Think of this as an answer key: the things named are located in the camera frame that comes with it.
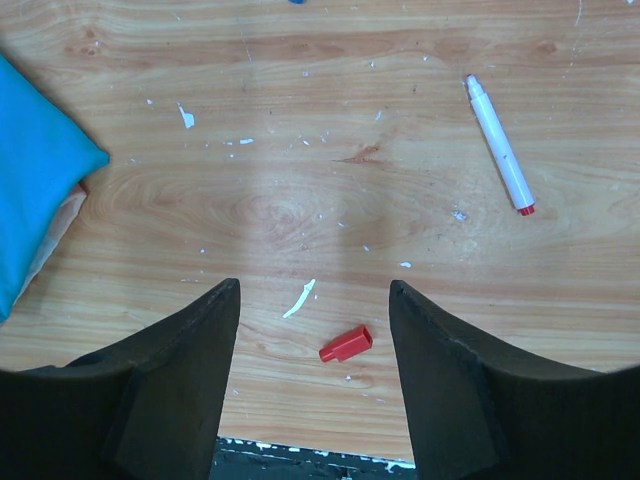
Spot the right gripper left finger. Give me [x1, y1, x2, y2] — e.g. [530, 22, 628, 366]
[1, 279, 241, 479]

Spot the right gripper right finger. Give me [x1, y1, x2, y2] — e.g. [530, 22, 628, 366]
[389, 280, 639, 479]

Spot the red marker cap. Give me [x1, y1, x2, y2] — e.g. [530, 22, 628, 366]
[319, 325, 373, 363]

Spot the white pen red end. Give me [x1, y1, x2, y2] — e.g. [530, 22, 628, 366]
[465, 75, 535, 216]

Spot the teal cloth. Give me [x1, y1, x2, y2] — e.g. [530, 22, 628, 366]
[1, 59, 109, 320]

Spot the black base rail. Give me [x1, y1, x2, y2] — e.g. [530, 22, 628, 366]
[210, 437, 417, 480]

